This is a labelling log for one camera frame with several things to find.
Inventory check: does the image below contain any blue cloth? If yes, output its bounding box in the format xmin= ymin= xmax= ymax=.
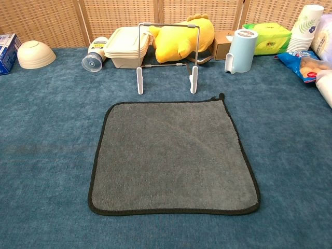
xmin=87 ymin=93 xmax=261 ymax=216

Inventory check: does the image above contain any metal rack with spoon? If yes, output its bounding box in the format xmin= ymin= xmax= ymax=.
xmin=136 ymin=22 xmax=200 ymax=94

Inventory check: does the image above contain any yellow plush toy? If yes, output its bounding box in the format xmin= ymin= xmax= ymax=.
xmin=149 ymin=13 xmax=215 ymax=64

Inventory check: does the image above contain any light blue cup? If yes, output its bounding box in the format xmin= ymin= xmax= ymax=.
xmin=224 ymin=29 xmax=258 ymax=75

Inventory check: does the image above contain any metal spoon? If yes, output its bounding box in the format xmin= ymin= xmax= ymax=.
xmin=186 ymin=54 xmax=215 ymax=64

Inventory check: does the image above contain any beige plastic lunch box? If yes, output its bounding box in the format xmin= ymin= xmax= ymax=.
xmin=104 ymin=26 xmax=151 ymax=70

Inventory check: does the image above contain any brown cardboard box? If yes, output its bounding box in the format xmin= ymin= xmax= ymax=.
xmin=212 ymin=30 xmax=236 ymax=61

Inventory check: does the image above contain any mayonnaise squeeze bottle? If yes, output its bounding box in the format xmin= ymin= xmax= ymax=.
xmin=81 ymin=36 xmax=108 ymax=73

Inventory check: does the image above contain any blue carpet table cover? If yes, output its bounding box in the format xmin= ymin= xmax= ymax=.
xmin=0 ymin=46 xmax=332 ymax=249

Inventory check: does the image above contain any green tissue pack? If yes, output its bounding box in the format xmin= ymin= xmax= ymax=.
xmin=242 ymin=22 xmax=292 ymax=56

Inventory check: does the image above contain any blue biscuit snack bag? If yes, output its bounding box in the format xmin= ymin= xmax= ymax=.
xmin=275 ymin=50 xmax=330 ymax=84

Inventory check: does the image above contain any cream upturned bowl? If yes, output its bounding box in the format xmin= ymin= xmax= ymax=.
xmin=17 ymin=40 xmax=57 ymax=70

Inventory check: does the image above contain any translucent white plastic bag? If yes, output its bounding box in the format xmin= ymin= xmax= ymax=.
xmin=315 ymin=69 xmax=332 ymax=109

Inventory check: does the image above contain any woven rattan folding screen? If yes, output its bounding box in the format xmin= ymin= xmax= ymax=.
xmin=0 ymin=0 xmax=332 ymax=50

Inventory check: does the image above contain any stack of paper cups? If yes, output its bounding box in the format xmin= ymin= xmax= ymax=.
xmin=286 ymin=4 xmax=325 ymax=52

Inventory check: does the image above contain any blue white toothpaste box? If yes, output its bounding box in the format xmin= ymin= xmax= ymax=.
xmin=0 ymin=33 xmax=22 ymax=76

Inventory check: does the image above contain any white blue soft pack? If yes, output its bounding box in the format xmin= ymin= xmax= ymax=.
xmin=310 ymin=13 xmax=332 ymax=62

